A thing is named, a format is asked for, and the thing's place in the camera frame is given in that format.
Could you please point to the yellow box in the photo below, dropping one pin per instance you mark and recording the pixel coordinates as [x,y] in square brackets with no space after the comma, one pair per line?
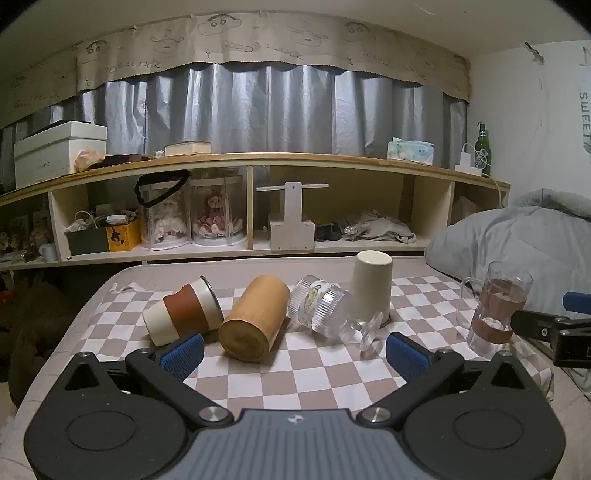
[123,235]

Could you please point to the green glass bottle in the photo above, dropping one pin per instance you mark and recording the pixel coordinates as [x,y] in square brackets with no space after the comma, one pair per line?
[483,147]

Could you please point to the glass mug with brown band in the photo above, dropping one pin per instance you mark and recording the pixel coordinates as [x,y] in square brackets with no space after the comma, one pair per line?
[496,309]

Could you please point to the wooden stand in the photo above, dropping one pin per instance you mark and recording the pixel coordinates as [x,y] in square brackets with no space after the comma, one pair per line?
[292,221]

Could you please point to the grey curtain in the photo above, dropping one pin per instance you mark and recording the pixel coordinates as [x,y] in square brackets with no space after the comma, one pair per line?
[277,110]

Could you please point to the grey cloth pile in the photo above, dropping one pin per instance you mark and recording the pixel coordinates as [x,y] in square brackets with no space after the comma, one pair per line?
[383,228]

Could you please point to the small black items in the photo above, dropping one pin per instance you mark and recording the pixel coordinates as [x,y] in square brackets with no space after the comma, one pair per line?
[328,232]

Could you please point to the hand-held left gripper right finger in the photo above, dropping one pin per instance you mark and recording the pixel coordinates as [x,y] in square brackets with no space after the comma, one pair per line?
[406,359]

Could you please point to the clear doll case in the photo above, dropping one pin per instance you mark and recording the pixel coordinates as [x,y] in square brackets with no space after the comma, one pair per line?
[217,212]

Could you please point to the ribbed glass goblet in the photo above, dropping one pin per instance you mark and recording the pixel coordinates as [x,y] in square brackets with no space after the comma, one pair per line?
[323,309]

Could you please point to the white charger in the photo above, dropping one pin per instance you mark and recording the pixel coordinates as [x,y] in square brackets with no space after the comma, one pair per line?
[467,161]

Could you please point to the thick book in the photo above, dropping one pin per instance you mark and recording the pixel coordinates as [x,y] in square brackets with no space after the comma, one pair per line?
[187,148]

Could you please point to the tissue pack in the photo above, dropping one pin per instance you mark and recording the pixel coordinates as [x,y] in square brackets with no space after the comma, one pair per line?
[411,151]

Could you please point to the printed paper valance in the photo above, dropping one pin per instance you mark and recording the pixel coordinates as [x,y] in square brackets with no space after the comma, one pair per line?
[277,41]

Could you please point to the checkered cloth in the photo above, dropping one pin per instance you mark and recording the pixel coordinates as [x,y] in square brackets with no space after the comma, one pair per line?
[300,374]

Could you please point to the white wall poster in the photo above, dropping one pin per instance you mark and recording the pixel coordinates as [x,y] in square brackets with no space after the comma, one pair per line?
[561,115]

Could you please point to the brown and cream cup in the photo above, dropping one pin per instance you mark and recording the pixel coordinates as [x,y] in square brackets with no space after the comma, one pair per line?
[182,311]

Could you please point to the dark green box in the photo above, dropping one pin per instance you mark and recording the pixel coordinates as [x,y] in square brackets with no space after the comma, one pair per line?
[87,240]

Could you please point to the small grey cup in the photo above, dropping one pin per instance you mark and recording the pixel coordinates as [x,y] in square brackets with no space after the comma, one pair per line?
[48,252]

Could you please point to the wooden cup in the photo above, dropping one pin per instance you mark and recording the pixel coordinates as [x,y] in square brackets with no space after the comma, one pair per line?
[251,318]

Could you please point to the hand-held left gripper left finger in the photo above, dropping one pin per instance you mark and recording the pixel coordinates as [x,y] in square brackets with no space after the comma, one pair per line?
[182,356]

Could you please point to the wooden shelf unit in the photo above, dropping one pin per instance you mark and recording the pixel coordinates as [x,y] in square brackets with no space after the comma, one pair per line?
[351,184]

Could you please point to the crumpled pink bag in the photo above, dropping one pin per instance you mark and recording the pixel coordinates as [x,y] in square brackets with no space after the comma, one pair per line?
[90,159]

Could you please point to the white storage box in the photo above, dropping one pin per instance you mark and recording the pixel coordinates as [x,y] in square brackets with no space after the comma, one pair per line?
[51,154]

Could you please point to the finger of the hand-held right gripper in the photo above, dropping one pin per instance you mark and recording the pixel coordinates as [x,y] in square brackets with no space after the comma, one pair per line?
[540,328]
[578,302]

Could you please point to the grey duvet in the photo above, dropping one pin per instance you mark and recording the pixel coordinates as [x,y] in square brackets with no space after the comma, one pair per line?
[508,230]

